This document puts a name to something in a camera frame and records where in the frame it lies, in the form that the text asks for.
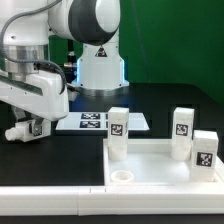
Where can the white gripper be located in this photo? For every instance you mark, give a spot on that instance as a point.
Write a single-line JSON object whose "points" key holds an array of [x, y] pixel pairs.
{"points": [[41, 94]]}

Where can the white square table top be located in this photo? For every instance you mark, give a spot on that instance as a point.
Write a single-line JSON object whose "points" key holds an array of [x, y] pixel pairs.
{"points": [[148, 162]]}

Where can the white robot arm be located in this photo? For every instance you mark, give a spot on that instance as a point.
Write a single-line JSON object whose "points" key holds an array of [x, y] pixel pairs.
{"points": [[25, 28]]}

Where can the white marker base plate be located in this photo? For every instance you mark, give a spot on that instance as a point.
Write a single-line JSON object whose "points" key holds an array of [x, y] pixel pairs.
{"points": [[98, 121]]}

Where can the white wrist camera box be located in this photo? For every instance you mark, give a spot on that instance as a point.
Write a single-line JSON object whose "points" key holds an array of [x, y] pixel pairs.
{"points": [[72, 93]]}

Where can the black camera stand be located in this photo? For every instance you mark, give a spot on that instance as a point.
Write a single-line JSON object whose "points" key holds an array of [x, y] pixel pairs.
{"points": [[70, 66]]}

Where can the white front obstacle wall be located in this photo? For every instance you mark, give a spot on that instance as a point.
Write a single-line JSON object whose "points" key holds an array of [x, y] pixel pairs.
{"points": [[121, 200]]}

